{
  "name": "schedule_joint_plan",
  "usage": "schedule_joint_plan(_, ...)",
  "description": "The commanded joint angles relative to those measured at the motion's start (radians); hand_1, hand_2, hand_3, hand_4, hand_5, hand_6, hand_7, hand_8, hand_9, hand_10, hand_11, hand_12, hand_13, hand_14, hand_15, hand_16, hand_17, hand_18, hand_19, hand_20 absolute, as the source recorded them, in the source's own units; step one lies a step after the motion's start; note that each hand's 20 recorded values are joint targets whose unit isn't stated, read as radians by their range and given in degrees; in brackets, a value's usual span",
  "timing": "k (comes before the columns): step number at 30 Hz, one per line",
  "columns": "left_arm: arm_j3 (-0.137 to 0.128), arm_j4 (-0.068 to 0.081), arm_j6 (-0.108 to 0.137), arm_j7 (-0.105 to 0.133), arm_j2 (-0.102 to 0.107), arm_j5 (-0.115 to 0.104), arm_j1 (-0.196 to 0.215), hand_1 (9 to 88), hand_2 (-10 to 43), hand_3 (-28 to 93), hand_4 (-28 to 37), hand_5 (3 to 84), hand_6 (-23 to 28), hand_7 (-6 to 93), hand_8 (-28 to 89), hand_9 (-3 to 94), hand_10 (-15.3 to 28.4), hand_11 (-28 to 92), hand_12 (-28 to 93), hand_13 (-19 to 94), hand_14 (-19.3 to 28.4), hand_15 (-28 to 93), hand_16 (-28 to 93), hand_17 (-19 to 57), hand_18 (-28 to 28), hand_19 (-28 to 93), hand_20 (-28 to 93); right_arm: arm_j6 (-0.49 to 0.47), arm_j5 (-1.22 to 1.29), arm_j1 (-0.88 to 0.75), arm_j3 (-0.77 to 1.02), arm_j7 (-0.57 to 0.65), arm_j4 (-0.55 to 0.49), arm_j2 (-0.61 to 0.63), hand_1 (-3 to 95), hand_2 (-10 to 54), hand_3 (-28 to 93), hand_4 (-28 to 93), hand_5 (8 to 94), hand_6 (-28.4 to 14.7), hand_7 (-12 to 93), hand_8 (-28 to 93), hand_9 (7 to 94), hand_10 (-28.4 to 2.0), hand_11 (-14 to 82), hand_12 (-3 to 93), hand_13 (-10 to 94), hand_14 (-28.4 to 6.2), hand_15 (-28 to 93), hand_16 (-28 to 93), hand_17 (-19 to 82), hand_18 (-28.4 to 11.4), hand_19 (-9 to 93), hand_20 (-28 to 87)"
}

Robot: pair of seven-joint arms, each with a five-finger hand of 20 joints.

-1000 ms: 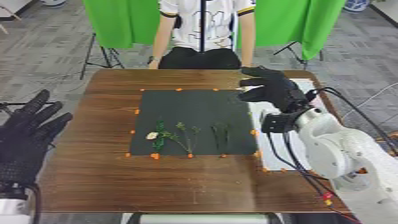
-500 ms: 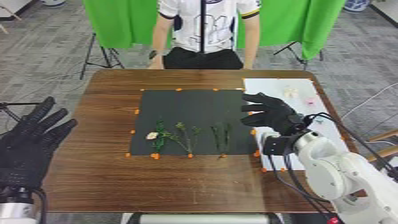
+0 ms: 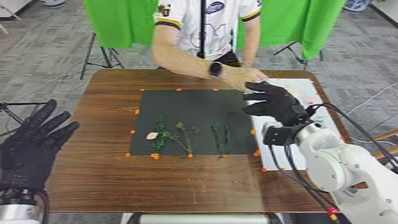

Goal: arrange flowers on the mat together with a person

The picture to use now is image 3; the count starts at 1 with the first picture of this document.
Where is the green sprig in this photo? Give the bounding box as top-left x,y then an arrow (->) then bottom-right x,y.
152,116 -> 171,154
210,121 -> 233,156
162,121 -> 205,155

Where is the pale grey bar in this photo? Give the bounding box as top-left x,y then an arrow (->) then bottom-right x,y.
127,213 -> 272,224

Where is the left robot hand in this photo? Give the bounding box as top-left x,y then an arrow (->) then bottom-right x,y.
0,98 -> 82,194

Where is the black tripod stand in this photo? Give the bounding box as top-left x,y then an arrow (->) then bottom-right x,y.
272,41 -> 327,71
79,32 -> 127,81

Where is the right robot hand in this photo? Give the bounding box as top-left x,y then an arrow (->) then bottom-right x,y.
240,80 -> 311,127

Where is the black cable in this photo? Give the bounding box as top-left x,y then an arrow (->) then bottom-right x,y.
304,102 -> 398,166
267,143 -> 345,224

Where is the person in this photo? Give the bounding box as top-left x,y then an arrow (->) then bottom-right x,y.
150,0 -> 272,92

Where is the dark mat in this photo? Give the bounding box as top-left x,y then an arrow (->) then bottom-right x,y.
128,89 -> 262,157

